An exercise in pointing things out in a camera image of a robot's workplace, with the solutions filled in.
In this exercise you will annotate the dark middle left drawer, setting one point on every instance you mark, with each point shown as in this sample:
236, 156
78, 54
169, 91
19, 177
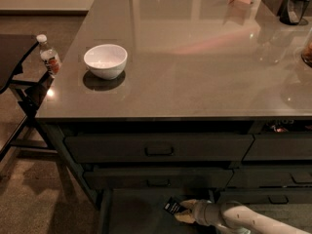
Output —
158, 178

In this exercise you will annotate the glass jar with snacks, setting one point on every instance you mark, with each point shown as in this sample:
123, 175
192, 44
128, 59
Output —
306, 53

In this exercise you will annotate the dark bottom right drawer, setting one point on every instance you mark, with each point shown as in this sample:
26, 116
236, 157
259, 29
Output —
277, 196

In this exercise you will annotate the open bottom left drawer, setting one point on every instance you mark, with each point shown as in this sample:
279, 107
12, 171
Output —
141, 211

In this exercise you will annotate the white ceramic bowl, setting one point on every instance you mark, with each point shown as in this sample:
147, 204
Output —
106, 61

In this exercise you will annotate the dark top right drawer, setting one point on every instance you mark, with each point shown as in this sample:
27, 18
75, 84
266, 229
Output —
279, 147

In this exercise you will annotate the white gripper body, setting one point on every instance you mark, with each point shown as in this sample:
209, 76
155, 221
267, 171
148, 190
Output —
202, 212

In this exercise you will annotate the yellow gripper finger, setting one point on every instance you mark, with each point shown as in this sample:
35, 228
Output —
188, 204
185, 216

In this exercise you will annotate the dark drawer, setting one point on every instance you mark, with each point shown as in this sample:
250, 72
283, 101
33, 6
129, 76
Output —
260, 177
279, 147
157, 147
158, 178
277, 196

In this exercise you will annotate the dark chair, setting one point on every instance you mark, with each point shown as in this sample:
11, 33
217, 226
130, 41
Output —
14, 49

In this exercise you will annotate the clear plastic water bottle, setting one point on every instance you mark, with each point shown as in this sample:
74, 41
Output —
48, 55

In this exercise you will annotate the dark middle right drawer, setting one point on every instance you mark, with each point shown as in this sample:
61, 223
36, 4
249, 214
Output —
260, 177

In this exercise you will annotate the dark top left drawer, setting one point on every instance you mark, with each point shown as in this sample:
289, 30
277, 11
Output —
157, 147

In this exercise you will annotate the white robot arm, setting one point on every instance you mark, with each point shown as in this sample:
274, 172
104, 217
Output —
232, 218

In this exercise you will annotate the blue rxbar blueberry wrapper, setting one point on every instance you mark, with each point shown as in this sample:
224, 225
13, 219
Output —
173, 206

